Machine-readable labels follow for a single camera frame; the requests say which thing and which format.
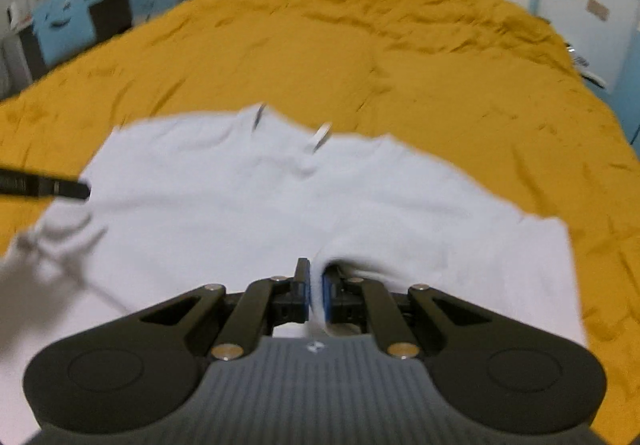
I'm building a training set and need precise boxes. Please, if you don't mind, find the mustard yellow blanket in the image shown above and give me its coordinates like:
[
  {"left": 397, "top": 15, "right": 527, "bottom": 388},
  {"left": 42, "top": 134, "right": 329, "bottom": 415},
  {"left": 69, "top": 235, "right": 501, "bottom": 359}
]
[{"left": 0, "top": 0, "right": 640, "bottom": 445}]

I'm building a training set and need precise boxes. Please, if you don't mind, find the blue smiley face box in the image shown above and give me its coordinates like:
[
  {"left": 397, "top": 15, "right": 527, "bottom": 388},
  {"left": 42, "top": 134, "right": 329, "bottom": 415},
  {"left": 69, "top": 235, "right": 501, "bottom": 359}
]
[{"left": 31, "top": 0, "right": 106, "bottom": 68}]

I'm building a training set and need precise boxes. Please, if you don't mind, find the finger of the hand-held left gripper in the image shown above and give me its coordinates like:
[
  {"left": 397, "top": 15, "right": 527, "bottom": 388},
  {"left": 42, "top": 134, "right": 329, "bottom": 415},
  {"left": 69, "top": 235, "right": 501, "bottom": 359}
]
[{"left": 0, "top": 169, "right": 92, "bottom": 201}]

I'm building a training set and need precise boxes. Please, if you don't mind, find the white printed t-shirt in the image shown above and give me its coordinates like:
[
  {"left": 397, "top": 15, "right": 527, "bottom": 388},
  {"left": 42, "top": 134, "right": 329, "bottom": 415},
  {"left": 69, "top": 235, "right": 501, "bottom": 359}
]
[{"left": 0, "top": 105, "right": 590, "bottom": 445}]

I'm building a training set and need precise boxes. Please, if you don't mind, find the light blue bedside cabinet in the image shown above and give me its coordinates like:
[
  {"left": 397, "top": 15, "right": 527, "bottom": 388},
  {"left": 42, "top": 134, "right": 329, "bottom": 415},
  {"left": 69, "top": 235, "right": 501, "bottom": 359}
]
[{"left": 597, "top": 25, "right": 640, "bottom": 148}]

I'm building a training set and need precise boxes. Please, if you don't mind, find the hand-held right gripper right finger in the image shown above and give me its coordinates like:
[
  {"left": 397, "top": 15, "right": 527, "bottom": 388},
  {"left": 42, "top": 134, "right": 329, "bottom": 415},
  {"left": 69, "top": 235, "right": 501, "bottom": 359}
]
[{"left": 322, "top": 265, "right": 501, "bottom": 360}]

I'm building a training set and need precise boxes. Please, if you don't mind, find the dark desk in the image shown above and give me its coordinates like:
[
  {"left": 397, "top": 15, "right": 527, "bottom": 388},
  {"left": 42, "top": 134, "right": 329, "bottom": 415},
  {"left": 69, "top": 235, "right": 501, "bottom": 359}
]
[{"left": 0, "top": 0, "right": 178, "bottom": 83}]

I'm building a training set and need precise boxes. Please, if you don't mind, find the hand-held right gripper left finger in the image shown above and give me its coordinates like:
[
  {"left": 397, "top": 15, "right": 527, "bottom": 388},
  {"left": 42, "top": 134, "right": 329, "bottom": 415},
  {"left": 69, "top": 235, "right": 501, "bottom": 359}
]
[{"left": 132, "top": 257, "right": 312, "bottom": 360}]

